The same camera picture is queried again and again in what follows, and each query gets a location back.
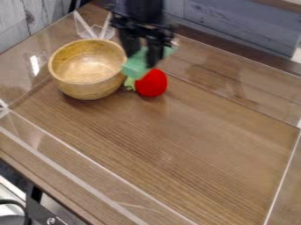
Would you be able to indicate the green rectangular block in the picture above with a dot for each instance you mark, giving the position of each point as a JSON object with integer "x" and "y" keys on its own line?
{"x": 135, "y": 68}

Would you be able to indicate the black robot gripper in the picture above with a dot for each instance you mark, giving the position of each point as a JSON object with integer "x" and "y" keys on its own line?
{"x": 139, "y": 20}

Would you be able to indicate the black table frame bracket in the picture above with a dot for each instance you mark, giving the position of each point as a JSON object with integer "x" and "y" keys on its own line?
{"x": 46, "y": 211}

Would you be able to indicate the clear acrylic corner bracket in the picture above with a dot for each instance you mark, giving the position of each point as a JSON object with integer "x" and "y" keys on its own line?
{"x": 102, "y": 32}

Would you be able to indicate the red knitted strawberry toy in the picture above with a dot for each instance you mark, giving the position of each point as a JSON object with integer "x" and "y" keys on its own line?
{"x": 151, "y": 85}

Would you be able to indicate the light wooden bowl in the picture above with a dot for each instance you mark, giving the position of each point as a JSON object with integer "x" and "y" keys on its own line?
{"x": 86, "y": 68}

